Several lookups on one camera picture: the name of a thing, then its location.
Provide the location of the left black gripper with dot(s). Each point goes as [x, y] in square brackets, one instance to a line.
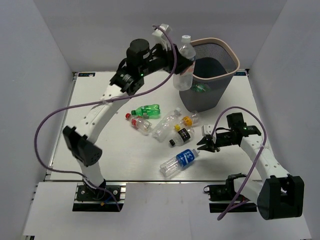
[169, 56]

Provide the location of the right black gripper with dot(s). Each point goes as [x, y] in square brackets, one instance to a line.
[207, 147]

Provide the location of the white cap water bottle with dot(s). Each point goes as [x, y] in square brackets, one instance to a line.
[183, 81]

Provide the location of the black label yellow-cap bottle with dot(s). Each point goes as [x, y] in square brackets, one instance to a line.
[181, 137]

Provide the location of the blue label water bottle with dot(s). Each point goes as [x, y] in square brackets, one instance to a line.
[179, 162]

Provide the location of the yellow label small bottle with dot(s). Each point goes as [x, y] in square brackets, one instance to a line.
[191, 119]

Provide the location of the green bottle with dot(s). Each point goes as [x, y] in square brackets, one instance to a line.
[200, 88]
[147, 110]

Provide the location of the large clear crushed bottle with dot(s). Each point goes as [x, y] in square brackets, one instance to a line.
[164, 127]

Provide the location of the red label cola bottle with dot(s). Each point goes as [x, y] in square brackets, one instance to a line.
[139, 123]

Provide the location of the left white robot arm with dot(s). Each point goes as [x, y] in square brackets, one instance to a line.
[141, 60]

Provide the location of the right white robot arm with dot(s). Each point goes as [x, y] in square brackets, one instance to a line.
[280, 195]

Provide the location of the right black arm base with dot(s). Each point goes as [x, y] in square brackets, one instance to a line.
[220, 196]

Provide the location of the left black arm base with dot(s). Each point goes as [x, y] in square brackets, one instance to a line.
[86, 200]

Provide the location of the grey mesh waste bin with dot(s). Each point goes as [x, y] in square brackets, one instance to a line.
[215, 65]

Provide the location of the blue label sticker right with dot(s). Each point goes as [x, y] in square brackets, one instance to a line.
[241, 73]

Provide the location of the blue label sticker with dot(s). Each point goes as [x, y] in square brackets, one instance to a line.
[86, 74]
[241, 73]

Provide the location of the blue label sticker left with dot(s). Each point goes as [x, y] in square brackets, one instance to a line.
[86, 74]

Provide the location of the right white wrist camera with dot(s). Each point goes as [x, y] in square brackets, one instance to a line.
[207, 129]

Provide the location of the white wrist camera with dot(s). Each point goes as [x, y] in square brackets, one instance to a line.
[160, 38]
[207, 129]

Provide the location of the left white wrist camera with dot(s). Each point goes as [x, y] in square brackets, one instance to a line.
[160, 38]

